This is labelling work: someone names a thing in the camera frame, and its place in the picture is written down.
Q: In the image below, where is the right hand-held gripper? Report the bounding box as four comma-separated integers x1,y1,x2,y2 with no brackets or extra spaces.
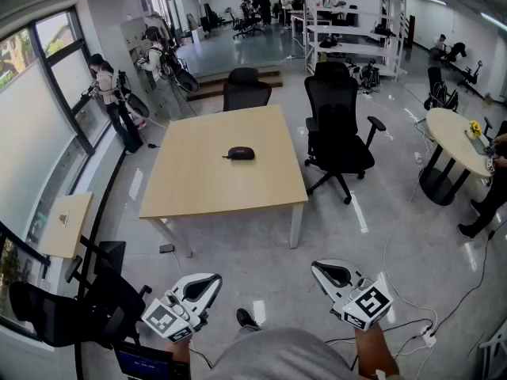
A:
311,258,395,333

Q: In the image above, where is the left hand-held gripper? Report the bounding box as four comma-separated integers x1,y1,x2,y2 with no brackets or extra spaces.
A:
141,272,223,344

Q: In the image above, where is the black glasses case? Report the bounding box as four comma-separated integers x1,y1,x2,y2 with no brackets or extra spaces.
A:
222,146,257,162

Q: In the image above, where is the person's right forearm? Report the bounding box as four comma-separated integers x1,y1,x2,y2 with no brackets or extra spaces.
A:
353,321,400,380

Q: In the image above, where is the person's left forearm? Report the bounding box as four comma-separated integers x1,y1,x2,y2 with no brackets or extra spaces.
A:
163,332,193,367

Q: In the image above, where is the person's black shoe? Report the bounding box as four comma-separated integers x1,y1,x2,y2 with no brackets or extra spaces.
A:
235,307,261,333

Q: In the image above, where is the person's grey shirt torso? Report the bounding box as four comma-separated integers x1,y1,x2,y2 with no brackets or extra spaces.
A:
204,328,383,380

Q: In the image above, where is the light wooden square table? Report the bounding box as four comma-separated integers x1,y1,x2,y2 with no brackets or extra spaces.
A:
138,104,310,258

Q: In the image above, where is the black laptop with blue screen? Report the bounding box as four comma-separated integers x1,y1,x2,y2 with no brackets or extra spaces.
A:
113,340,192,380

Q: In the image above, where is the black mesh office chair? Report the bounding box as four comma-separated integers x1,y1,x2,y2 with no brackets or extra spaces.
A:
8,241,154,351
222,66,273,112
303,61,387,206

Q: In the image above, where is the white power strip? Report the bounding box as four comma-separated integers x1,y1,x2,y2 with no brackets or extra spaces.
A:
419,326,438,348

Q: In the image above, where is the small light wooden desk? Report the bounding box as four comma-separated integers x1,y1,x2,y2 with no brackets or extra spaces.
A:
39,192,95,260

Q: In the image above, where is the round light wooden table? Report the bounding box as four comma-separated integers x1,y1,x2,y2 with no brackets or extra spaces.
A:
417,107,494,207

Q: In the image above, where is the grey tablet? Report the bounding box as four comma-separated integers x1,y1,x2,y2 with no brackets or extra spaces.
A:
468,136,491,156

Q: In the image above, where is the wooden step platform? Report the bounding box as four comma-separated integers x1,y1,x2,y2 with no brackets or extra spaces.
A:
185,66,284,103

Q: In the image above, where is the black folded wheelchair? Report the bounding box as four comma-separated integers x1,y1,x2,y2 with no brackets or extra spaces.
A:
422,66,460,112

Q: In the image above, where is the white metal shelving unit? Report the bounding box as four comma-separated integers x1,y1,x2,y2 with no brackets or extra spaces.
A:
302,0,408,83

